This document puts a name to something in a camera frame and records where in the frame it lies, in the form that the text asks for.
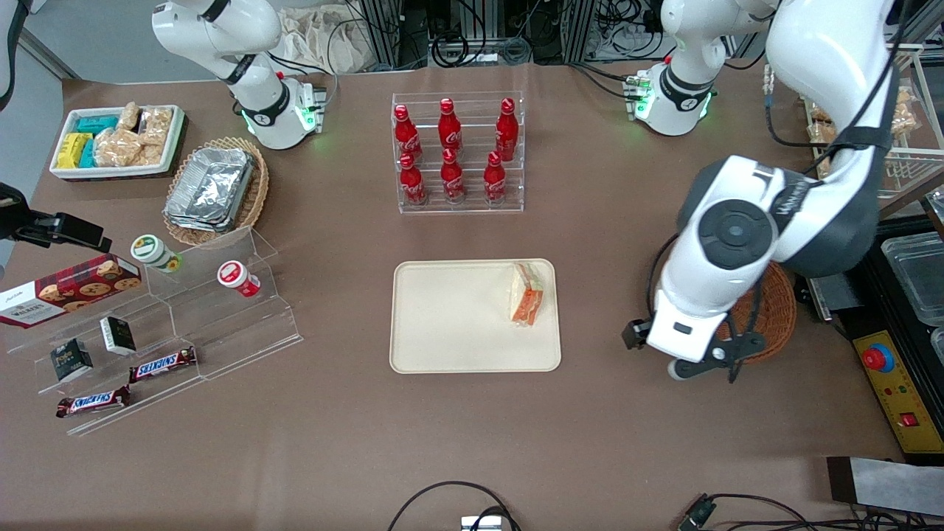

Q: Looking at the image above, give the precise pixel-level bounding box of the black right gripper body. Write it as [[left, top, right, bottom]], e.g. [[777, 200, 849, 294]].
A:
[[0, 182, 35, 244]]

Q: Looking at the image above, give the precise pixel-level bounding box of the triangular sandwich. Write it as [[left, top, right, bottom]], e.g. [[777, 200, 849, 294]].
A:
[[510, 262, 545, 327]]

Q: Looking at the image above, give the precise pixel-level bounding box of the brown round wicker basket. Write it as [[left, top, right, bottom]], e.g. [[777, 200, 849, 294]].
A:
[[717, 260, 798, 364]]

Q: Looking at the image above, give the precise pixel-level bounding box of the light oval wicker basket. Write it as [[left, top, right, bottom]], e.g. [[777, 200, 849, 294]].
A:
[[162, 136, 270, 248]]

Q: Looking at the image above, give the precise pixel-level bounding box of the cream plastic tray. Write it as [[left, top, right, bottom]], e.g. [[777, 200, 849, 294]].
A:
[[389, 258, 562, 374]]

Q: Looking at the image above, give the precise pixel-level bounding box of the red tartan Walkers cookie box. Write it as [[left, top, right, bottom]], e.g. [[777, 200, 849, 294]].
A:
[[0, 254, 142, 330]]

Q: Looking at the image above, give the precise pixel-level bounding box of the green lidded yogurt cup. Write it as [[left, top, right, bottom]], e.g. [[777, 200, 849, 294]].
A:
[[131, 234, 184, 274]]

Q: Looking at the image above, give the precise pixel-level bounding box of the yellow snack pack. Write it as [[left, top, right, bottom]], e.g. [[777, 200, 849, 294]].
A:
[[57, 133, 93, 170]]

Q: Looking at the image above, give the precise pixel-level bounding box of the small dark green box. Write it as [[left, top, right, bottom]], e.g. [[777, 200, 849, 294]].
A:
[[100, 316, 138, 357], [49, 338, 94, 383]]

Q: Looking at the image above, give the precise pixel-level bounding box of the aluminium foil container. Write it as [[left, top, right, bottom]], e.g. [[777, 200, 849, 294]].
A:
[[163, 199, 244, 235], [171, 147, 256, 222]]

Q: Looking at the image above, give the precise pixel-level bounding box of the clear acrylic stepped stand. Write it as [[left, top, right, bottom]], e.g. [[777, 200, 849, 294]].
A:
[[144, 227, 304, 381], [4, 284, 207, 437]]

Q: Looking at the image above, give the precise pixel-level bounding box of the white rectangular snack bin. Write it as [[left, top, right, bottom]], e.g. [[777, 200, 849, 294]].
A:
[[49, 105, 186, 181]]

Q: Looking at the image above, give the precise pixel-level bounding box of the grey metal flap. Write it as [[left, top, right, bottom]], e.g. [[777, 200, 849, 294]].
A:
[[800, 277, 849, 323]]

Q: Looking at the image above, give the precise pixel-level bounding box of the brown Snickers bar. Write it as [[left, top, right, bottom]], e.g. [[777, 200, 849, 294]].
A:
[[129, 347, 198, 384], [56, 386, 132, 419]]

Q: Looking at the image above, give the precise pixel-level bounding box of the red lidded yogurt cup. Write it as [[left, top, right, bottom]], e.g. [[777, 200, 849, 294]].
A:
[[217, 260, 261, 299]]

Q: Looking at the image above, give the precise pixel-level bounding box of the red emergency stop button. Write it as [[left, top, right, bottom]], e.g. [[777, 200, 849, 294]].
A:
[[862, 343, 895, 374]]

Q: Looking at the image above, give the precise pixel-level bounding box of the black machine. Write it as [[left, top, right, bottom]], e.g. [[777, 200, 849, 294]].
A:
[[796, 188, 944, 465]]

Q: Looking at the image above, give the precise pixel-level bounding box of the clear acrylic bottle rack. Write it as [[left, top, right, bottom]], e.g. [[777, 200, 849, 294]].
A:
[[391, 91, 526, 215]]

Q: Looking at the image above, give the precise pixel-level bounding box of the red cola bottle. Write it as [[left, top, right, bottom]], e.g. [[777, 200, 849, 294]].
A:
[[394, 104, 423, 163], [483, 151, 507, 204], [399, 153, 428, 207], [440, 147, 466, 204], [438, 98, 463, 152], [496, 98, 520, 162]]

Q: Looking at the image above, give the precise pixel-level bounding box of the yellow control panel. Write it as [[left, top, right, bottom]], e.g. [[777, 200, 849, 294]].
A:
[[852, 331, 944, 455]]

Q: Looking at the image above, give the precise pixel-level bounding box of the grey base connector block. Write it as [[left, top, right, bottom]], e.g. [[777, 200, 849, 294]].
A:
[[623, 72, 655, 120], [297, 83, 330, 135]]

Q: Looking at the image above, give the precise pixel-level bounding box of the grey metal plate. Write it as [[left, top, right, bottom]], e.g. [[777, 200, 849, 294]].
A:
[[826, 456, 944, 517]]

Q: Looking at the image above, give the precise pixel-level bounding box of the cream cloth bag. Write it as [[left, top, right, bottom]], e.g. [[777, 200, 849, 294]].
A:
[[277, 6, 369, 74]]

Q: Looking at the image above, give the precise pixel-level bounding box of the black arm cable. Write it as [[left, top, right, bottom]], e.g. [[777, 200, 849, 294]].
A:
[[646, 0, 912, 384]]

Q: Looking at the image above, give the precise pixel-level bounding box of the black thin cable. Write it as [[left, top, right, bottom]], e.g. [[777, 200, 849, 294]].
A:
[[704, 492, 944, 531]]

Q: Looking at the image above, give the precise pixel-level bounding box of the black cable connector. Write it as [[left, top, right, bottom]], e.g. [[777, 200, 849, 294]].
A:
[[677, 496, 717, 531]]

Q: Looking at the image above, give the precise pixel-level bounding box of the black looped cable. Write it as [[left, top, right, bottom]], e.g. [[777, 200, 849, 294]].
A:
[[387, 481, 521, 531]]

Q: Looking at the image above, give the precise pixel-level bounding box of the white wire rack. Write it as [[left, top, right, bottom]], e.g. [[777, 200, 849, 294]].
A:
[[762, 43, 944, 198]]

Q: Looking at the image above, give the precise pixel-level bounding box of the aluminium frame with cables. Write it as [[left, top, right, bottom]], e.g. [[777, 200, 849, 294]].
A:
[[354, 0, 598, 71]]

